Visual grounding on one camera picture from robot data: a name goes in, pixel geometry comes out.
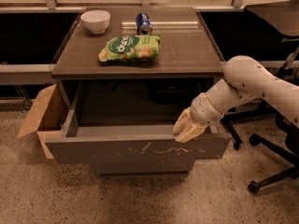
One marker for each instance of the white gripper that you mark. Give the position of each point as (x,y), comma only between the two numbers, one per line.
(203,108)

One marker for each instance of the grey top drawer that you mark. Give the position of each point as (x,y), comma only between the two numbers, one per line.
(116,121)

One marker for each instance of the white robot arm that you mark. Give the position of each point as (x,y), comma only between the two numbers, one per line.
(244,80)

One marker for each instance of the grey drawer cabinet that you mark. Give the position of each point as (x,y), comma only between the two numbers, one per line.
(187,63)

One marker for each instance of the open cardboard box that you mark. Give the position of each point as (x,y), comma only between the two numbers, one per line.
(45,117)

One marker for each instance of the dark side table top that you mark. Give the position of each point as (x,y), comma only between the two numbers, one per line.
(283,16)

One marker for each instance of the green chip bag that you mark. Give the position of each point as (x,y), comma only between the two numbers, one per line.
(130,48)

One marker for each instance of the blue soda can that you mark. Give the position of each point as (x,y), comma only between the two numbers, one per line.
(143,24)

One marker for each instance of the white ceramic bowl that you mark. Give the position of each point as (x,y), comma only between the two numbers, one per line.
(96,21)

